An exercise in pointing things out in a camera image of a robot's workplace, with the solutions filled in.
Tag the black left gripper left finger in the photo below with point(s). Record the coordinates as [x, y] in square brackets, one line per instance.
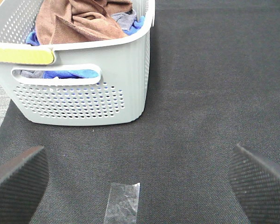
[23, 181]

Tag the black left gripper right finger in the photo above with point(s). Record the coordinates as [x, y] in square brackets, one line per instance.
[255, 181]

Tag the brown microfibre towel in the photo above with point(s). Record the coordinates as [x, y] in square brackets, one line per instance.
[72, 21]

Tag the blue towel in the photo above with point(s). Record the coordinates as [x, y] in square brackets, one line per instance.
[67, 74]

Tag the clear adhesive tape strip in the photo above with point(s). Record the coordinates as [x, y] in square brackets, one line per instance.
[122, 206]

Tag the dark grey table mat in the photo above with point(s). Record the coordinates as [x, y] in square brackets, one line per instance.
[214, 83]

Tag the yellow tape on basket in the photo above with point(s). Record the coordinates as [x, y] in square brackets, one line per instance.
[26, 56]

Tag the grey perforated plastic basket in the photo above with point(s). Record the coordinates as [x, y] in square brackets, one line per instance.
[88, 84]

